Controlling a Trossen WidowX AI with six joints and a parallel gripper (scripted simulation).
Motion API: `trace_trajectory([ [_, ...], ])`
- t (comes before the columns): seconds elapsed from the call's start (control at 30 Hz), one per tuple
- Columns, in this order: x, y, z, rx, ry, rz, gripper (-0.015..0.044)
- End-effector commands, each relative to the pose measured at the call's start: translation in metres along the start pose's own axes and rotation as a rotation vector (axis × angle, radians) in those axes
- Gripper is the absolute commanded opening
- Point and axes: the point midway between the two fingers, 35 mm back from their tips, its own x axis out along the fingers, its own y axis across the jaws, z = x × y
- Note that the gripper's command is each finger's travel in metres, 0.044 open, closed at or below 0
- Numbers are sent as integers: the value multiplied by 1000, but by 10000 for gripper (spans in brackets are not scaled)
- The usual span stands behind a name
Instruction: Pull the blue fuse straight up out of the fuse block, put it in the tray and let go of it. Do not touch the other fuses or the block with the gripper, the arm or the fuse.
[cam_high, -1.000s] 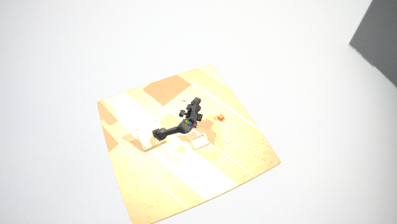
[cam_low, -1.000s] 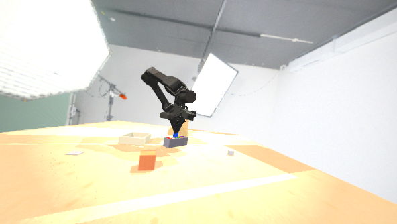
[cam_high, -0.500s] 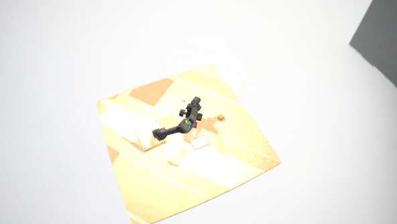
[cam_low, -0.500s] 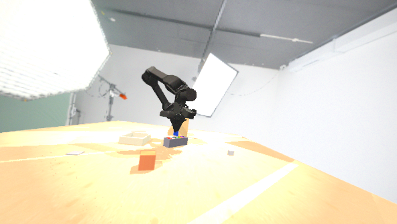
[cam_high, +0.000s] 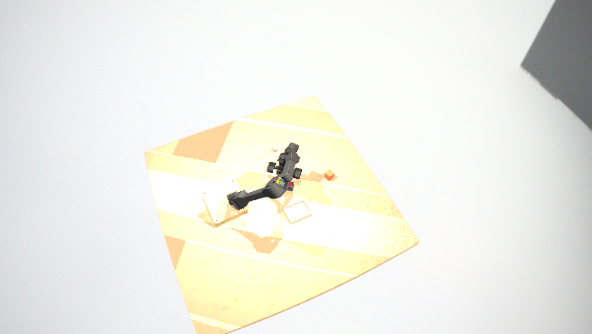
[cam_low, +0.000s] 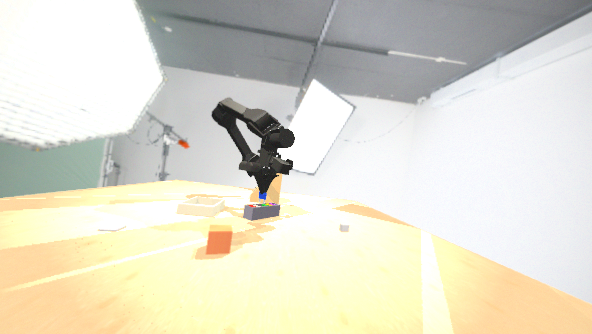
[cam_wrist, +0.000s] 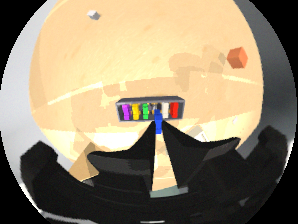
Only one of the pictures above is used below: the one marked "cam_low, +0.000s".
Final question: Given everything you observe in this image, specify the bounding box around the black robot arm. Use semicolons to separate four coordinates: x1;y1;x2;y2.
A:
212;98;295;174

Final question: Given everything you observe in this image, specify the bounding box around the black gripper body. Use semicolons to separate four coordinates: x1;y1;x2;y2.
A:
239;147;280;175

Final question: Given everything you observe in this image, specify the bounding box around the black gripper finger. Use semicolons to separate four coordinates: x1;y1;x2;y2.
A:
251;172;270;194
264;174;279;193

